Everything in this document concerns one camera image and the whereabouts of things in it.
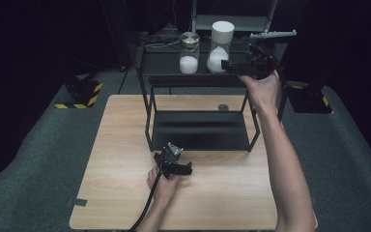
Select black stand base yellow stripes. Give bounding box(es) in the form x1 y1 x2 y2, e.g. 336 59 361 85
53 75 104 110
285 84 333 115

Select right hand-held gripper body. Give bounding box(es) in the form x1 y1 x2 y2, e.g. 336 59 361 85
248 29 298 80

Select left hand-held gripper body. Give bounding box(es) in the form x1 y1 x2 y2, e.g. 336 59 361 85
154 142 185 180

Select black two-tier metal rack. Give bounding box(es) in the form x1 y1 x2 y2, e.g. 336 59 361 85
134 42 288 153

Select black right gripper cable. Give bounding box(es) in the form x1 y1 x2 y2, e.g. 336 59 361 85
275 72 288 123

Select person's right hand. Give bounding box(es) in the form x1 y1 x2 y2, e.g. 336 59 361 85
238 71 281 112

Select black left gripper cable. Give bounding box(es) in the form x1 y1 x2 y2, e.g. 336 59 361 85
128 169 164 232

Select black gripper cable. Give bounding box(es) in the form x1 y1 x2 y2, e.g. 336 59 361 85
128 169 164 232
275 72 288 123

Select grey tape piece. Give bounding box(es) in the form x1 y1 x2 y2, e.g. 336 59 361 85
67 197 89 208

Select glass jar with metallic lid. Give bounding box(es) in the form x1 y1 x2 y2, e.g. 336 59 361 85
178 31 201 75

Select glass jar with white lid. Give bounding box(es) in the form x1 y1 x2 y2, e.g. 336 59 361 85
206 20 236 74

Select bundle of floor cables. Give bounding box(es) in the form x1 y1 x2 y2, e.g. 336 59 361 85
137 27 183 51

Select person's left hand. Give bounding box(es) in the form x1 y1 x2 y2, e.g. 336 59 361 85
146 165 182 204

